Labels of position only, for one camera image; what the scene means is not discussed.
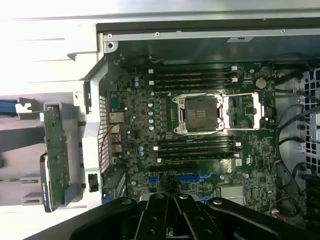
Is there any blue expansion slot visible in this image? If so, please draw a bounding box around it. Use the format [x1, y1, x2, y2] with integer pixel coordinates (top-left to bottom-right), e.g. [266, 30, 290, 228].
[149, 175, 200, 184]

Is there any silver chipset heatsink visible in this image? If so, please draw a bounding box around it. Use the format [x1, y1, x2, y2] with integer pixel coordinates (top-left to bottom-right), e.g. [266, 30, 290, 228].
[221, 184, 245, 201]

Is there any long black expansion slot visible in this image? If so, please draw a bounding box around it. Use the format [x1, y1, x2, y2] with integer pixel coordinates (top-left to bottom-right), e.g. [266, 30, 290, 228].
[148, 163, 199, 173]

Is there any black RAM slot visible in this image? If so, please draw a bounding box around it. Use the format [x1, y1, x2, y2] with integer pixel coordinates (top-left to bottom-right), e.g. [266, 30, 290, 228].
[152, 143, 241, 151]
[157, 149, 240, 157]
[148, 65, 238, 74]
[157, 136, 238, 144]
[149, 72, 238, 79]
[149, 78, 239, 86]
[152, 84, 235, 92]

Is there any green motherboard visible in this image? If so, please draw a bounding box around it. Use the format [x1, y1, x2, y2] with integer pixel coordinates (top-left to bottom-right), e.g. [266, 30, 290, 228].
[109, 58, 279, 218]

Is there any CPU socket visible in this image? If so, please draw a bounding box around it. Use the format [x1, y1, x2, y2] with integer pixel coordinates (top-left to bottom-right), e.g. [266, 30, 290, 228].
[172, 94, 225, 135]

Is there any grey parts rack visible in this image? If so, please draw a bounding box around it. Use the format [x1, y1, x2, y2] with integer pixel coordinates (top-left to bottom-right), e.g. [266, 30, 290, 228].
[0, 92, 88, 208]

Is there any black fan shroud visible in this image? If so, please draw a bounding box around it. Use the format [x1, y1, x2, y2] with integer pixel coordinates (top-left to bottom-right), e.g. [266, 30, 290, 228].
[305, 174, 320, 226]

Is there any perforated metal drive cage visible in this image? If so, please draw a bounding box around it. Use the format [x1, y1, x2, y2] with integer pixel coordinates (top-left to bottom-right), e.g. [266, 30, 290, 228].
[301, 67, 320, 161]

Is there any open dark PC case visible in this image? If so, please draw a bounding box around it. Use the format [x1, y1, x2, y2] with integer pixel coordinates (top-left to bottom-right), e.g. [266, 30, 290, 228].
[81, 21, 320, 233]

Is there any hard disk with blue rails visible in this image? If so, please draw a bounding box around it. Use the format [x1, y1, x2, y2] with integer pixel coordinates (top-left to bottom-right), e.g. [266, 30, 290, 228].
[0, 98, 32, 116]

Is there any red and black wire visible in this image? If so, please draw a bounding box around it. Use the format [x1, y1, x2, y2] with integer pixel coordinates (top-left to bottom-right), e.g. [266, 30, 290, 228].
[99, 123, 124, 165]

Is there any black cable bundle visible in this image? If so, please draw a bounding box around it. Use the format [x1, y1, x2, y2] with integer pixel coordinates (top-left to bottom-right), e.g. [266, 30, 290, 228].
[276, 99, 320, 156]

